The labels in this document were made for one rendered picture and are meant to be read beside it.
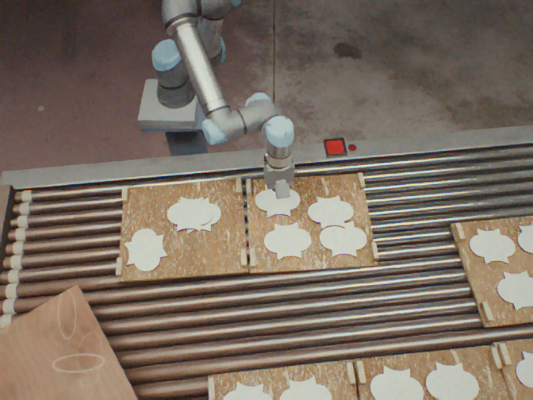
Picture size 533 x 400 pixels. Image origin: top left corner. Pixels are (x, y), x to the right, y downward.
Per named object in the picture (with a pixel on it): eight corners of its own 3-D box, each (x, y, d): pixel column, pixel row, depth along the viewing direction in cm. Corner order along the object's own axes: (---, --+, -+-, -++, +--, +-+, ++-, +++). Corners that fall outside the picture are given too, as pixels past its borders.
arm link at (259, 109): (232, 98, 139) (249, 126, 134) (268, 86, 141) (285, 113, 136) (234, 117, 145) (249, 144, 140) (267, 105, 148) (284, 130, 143)
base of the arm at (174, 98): (155, 83, 197) (151, 64, 189) (193, 78, 199) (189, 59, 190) (158, 111, 189) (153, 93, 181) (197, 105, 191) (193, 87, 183)
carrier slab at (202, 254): (125, 189, 171) (124, 186, 170) (241, 181, 173) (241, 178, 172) (118, 283, 154) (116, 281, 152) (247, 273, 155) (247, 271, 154)
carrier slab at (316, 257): (246, 182, 173) (246, 179, 171) (360, 175, 174) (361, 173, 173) (251, 274, 155) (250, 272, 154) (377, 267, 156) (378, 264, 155)
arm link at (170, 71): (151, 71, 187) (144, 42, 176) (185, 60, 190) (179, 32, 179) (162, 91, 181) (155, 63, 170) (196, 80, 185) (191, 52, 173)
